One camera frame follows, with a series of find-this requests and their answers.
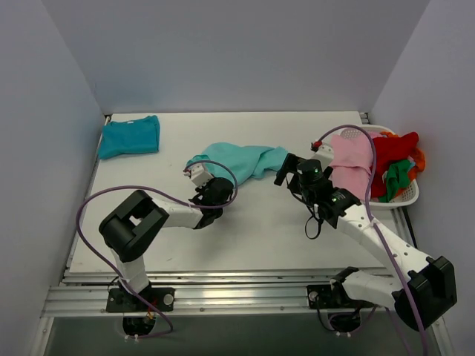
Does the mint green t shirt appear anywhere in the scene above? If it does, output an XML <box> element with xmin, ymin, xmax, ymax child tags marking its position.
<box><xmin>186</xmin><ymin>142</ymin><xmax>288</xmax><ymax>185</ymax></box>

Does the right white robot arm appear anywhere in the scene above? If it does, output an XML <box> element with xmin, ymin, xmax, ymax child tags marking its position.
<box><xmin>274</xmin><ymin>154</ymin><xmax>457</xmax><ymax>331</ymax></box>

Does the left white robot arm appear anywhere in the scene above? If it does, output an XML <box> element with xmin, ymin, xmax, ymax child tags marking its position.
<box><xmin>99</xmin><ymin>178</ymin><xmax>234</xmax><ymax>311</ymax></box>

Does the pink t shirt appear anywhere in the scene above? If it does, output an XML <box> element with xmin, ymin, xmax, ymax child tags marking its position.
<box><xmin>330</xmin><ymin>134</ymin><xmax>373</xmax><ymax>200</ymax></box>

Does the white plastic laundry basket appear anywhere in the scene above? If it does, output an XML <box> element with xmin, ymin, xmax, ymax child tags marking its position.
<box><xmin>361</xmin><ymin>125</ymin><xmax>425</xmax><ymax>210</ymax></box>

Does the red t shirt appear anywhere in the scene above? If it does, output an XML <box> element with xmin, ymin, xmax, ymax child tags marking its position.
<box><xmin>371</xmin><ymin>131</ymin><xmax>425</xmax><ymax>202</ymax></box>

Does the orange t shirt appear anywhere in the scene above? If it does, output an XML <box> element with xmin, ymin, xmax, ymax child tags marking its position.
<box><xmin>373</xmin><ymin>131</ymin><xmax>426</xmax><ymax>179</ymax></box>

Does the folded teal t shirt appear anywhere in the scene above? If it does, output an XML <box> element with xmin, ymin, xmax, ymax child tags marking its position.
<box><xmin>98</xmin><ymin>115</ymin><xmax>160</xmax><ymax>159</ymax></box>

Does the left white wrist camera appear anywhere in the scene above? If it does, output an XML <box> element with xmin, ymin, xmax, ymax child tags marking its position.
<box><xmin>183</xmin><ymin>163</ymin><xmax>213</xmax><ymax>188</ymax></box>

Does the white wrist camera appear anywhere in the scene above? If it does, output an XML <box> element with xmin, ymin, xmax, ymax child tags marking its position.
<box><xmin>311</xmin><ymin>141</ymin><xmax>334</xmax><ymax>168</ymax></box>
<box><xmin>183</xmin><ymin>163</ymin><xmax>213</xmax><ymax>188</ymax></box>

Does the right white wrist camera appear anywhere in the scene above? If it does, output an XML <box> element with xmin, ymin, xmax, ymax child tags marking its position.
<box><xmin>311</xmin><ymin>141</ymin><xmax>334</xmax><ymax>168</ymax></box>

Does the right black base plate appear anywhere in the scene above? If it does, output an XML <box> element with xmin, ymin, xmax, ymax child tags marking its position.
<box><xmin>307</xmin><ymin>284</ymin><xmax>373</xmax><ymax>309</ymax></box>

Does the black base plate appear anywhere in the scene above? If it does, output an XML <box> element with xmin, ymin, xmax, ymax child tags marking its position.
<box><xmin>307</xmin><ymin>284</ymin><xmax>373</xmax><ymax>309</ymax></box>
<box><xmin>105</xmin><ymin>286</ymin><xmax>176</xmax><ymax>313</ymax></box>

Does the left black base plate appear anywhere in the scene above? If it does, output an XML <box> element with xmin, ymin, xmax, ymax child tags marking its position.
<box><xmin>105</xmin><ymin>286</ymin><xmax>176</xmax><ymax>313</ymax></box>

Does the aluminium rail frame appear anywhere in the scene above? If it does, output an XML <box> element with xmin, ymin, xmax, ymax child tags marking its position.
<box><xmin>39</xmin><ymin>270</ymin><xmax>442</xmax><ymax>318</ymax></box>

